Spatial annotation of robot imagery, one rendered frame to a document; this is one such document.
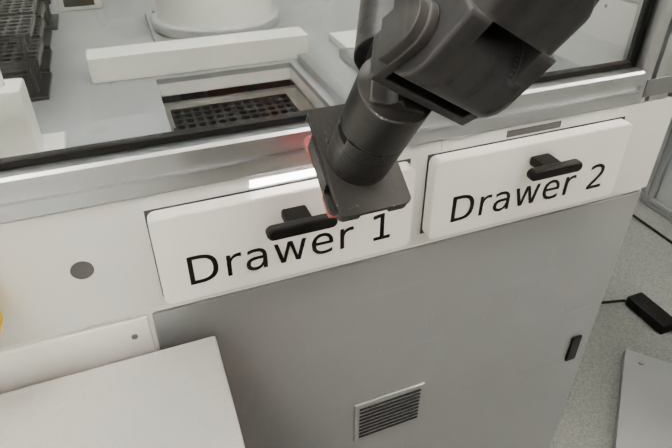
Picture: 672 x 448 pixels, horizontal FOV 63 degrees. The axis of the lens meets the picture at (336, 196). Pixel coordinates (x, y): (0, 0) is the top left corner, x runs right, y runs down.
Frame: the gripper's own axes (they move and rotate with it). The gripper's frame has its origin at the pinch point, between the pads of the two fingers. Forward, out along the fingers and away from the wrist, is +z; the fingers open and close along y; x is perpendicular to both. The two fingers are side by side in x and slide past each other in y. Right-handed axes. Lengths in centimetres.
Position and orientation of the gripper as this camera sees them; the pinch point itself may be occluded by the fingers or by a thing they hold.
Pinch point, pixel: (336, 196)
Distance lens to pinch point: 55.3
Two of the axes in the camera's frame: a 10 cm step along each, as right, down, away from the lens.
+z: -2.1, 3.8, 9.0
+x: -9.3, 2.0, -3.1
